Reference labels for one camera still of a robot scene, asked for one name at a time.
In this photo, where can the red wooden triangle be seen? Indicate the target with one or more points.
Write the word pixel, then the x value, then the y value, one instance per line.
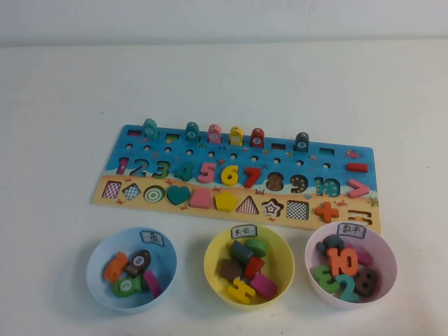
pixel 253 269

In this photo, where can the ocean themed wooden puzzle board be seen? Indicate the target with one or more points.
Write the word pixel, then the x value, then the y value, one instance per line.
pixel 280 156

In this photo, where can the paper label on yellow bowl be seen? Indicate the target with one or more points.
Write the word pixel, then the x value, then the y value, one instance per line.
pixel 243 232

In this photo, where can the paper label on blue bowl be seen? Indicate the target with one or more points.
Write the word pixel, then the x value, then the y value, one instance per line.
pixel 152 237

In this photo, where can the light blue plastic bowl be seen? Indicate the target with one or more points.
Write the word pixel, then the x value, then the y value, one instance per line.
pixel 164 253

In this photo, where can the yellow plastic bowl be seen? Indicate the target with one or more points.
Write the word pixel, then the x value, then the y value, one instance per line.
pixel 280 266

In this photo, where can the magenta wooden fish piece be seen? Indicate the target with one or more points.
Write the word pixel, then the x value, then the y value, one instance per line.
pixel 152 283

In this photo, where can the paper label on pink bowl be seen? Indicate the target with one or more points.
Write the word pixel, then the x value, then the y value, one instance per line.
pixel 351 230

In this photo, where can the pink plastic bowl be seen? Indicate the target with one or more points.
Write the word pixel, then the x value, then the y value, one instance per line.
pixel 386 266

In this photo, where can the pink wooden number five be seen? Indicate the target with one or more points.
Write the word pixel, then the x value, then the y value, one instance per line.
pixel 208 176

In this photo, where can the red wooden number seven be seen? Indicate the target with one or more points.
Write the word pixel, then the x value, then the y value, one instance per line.
pixel 253 175

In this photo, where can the yellow wooden pentagon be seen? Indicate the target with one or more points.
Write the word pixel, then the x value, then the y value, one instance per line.
pixel 225 202

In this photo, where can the yellow fish peg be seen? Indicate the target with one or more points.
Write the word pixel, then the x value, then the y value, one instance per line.
pixel 236 136

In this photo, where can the pink fish peg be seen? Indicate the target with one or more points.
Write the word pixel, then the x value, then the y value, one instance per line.
pixel 214 134

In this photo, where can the teal wooden number four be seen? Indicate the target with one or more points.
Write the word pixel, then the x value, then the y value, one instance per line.
pixel 186 173

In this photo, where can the pink wooden trapezoid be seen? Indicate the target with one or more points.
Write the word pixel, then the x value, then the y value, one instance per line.
pixel 202 199

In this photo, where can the red fish peg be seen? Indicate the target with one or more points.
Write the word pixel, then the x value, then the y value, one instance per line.
pixel 257 138

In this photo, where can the teal fish peg number four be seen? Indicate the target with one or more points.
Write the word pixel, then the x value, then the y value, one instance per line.
pixel 192 132

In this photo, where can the teal wooden heart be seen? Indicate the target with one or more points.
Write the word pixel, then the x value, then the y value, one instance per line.
pixel 178 195

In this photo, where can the dark blue fish peg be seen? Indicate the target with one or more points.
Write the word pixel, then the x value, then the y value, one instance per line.
pixel 301 142

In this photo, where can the tall teal fish peg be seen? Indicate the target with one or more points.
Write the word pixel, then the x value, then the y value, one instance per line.
pixel 150 128

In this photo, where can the green wooden circle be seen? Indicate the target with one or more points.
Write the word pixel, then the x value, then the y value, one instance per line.
pixel 257 247

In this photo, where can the dark teal wooden block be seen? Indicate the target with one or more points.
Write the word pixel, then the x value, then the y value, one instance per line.
pixel 241 252

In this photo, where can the orange wooden plus sign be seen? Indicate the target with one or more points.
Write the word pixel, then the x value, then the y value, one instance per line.
pixel 327 212

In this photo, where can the magenta wooden rectangle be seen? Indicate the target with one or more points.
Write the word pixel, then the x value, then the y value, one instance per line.
pixel 265 285

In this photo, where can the brown wooden fish number eight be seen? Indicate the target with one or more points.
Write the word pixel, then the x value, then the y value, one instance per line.
pixel 139 262

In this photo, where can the grey wooden number nine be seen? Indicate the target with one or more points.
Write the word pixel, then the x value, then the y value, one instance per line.
pixel 330 241

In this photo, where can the red wooden minus sign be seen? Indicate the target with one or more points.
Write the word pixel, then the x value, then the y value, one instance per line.
pixel 357 167

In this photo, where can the pink wooden greater-than sign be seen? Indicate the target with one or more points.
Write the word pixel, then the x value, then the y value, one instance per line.
pixel 362 189

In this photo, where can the orange wooden number ten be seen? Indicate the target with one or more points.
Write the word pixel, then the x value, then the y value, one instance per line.
pixel 333 262

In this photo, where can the orange wooden fish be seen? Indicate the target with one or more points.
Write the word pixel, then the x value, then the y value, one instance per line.
pixel 115 266

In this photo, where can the green wooden fish number three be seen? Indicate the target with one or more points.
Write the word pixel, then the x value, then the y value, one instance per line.
pixel 126 285

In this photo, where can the magenta wooden number one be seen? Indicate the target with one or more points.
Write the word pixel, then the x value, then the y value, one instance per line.
pixel 364 258

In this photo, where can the blue wooden number two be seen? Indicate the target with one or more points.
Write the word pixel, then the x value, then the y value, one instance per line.
pixel 347 293

